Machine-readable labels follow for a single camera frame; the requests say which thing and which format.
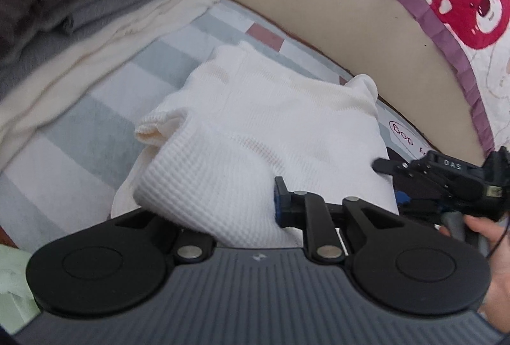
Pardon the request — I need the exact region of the cream waffle knit garment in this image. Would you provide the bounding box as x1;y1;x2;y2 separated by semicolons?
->
112;42;397;248

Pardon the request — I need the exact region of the folded cream garment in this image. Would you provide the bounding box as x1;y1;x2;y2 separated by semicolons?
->
1;0;219;168

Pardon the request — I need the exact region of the operator right hand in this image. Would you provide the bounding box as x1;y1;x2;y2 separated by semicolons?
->
463;216;510;334

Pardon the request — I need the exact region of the beige bed base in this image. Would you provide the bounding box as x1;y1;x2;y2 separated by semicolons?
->
235;0;484;164

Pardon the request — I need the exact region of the light green garment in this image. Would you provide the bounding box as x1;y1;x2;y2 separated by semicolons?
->
0;245;40;334

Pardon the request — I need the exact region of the black thin cable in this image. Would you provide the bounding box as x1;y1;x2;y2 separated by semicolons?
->
486;209;510;260

